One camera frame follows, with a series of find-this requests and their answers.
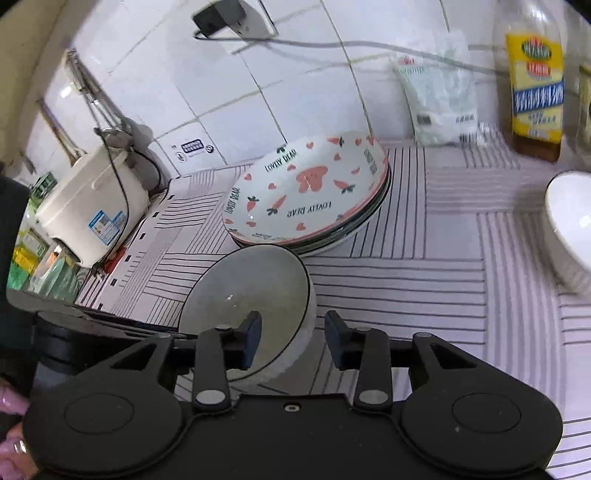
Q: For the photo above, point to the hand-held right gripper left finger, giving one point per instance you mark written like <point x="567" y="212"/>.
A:
<point x="253" y="339"/>

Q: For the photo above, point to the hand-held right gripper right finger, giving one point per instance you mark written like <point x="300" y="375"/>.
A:
<point x="334" y="341"/>

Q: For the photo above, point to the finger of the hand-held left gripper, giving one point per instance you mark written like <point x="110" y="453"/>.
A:
<point x="138" y="328"/>

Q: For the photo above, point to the white ribbed bowl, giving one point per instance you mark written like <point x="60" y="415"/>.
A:
<point x="240" y="286"/>
<point x="570" y="230"/>

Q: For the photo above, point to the pink bear print plate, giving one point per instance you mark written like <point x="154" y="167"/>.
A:
<point x="304" y="189"/>

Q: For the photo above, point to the person's left hand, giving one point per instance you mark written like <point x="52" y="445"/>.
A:
<point x="14" y="443"/>

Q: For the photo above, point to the green plastic basket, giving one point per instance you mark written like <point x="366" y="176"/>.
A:
<point x="55" y="279"/>

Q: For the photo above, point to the striped tablecloth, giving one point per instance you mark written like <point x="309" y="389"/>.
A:
<point x="415" y="277"/>

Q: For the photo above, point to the white rice cooker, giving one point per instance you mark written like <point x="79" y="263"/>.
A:
<point x="87" y="207"/>

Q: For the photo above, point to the wooden spatula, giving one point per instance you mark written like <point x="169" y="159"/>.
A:
<point x="62" y="134"/>

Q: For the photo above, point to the metal ladle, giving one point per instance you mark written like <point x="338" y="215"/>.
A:
<point x="104" y="106"/>

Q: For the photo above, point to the white salt bag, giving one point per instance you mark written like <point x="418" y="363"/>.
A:
<point x="438" y="92"/>

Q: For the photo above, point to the black charger plug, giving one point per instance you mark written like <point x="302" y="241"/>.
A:
<point x="219" y="16"/>

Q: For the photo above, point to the yellow label oil bottle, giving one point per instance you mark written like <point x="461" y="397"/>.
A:
<point x="535" y="83"/>

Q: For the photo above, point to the clear vinegar bottle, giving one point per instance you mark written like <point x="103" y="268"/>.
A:
<point x="584" y="106"/>

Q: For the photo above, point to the white wall sticker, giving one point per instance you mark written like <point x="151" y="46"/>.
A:
<point x="193" y="148"/>

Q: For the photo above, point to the white wall socket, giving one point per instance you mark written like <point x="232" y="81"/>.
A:
<point x="261" y="18"/>

